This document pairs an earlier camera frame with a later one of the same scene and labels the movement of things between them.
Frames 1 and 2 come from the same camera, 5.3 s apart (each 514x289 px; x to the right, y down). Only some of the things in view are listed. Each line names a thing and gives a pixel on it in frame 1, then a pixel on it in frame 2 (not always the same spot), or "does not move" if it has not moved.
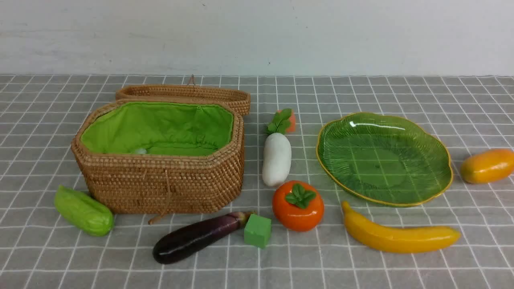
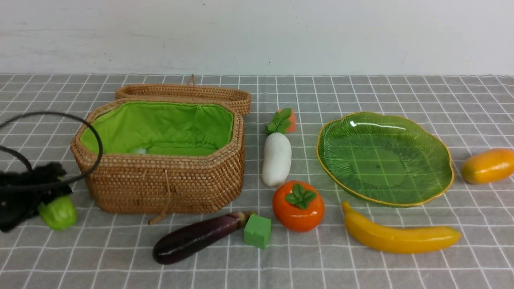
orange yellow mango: [488, 166] does not move
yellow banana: [398, 241] does not move
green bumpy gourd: [85, 213] → [59, 213]
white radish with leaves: [278, 152] does not move
